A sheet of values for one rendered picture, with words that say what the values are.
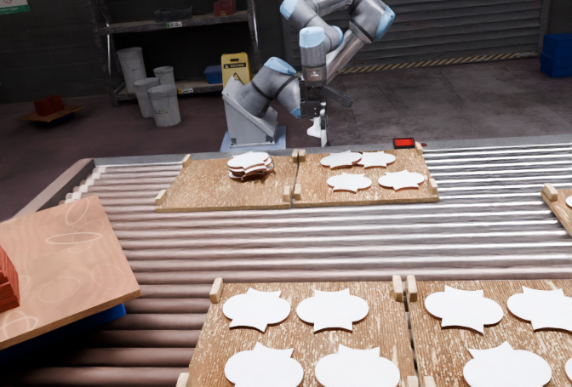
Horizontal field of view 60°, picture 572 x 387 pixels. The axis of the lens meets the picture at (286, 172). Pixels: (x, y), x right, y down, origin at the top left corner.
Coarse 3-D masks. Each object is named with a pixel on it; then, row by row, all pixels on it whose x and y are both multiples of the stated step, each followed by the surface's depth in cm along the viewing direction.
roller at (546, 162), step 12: (432, 168) 160; (444, 168) 160; (456, 168) 159; (468, 168) 159; (480, 168) 158; (84, 180) 177; (96, 180) 176; (108, 180) 175; (120, 180) 175; (132, 180) 174; (144, 180) 173; (156, 180) 173; (168, 180) 172
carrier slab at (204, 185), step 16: (192, 160) 180; (208, 160) 179; (224, 160) 177; (272, 160) 173; (288, 160) 172; (192, 176) 168; (208, 176) 166; (224, 176) 165; (272, 176) 162; (288, 176) 160; (176, 192) 158; (192, 192) 157; (208, 192) 156; (224, 192) 155; (240, 192) 153; (256, 192) 152; (272, 192) 151; (160, 208) 149; (176, 208) 149; (192, 208) 148; (208, 208) 148; (224, 208) 147; (240, 208) 146; (256, 208) 146; (272, 208) 145; (288, 208) 145
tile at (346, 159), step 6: (330, 156) 168; (336, 156) 167; (342, 156) 166; (348, 156) 165; (354, 156) 164; (360, 156) 163; (324, 162) 164; (330, 162) 163; (336, 162) 162; (342, 162) 161; (348, 162) 160; (354, 162) 161; (330, 168) 160
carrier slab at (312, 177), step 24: (312, 168) 164; (336, 168) 162; (360, 168) 160; (384, 168) 159; (408, 168) 157; (312, 192) 149; (336, 192) 147; (360, 192) 146; (384, 192) 145; (408, 192) 143
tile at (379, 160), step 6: (366, 156) 166; (372, 156) 166; (378, 156) 165; (384, 156) 165; (390, 156) 164; (360, 162) 162; (366, 162) 161; (372, 162) 161; (378, 162) 160; (384, 162) 160; (390, 162) 160; (366, 168) 159
